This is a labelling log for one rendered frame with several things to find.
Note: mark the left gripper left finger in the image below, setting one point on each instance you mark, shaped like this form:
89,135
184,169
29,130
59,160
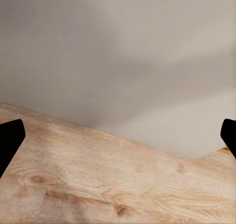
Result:
12,134

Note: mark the fixed window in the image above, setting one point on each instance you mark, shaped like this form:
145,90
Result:
225,150

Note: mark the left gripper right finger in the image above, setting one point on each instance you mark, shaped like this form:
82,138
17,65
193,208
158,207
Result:
228,134

